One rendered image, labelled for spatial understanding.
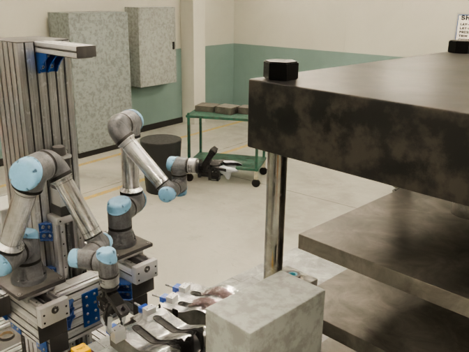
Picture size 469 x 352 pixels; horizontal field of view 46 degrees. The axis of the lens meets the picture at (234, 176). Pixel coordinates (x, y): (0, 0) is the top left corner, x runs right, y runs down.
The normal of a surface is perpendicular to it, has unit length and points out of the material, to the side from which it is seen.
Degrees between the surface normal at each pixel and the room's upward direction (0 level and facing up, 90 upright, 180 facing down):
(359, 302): 0
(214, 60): 90
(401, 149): 90
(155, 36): 90
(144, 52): 90
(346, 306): 0
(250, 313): 0
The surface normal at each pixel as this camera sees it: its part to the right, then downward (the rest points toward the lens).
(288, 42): -0.62, 0.24
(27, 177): -0.20, 0.18
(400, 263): 0.01, -0.95
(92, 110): 0.79, 0.20
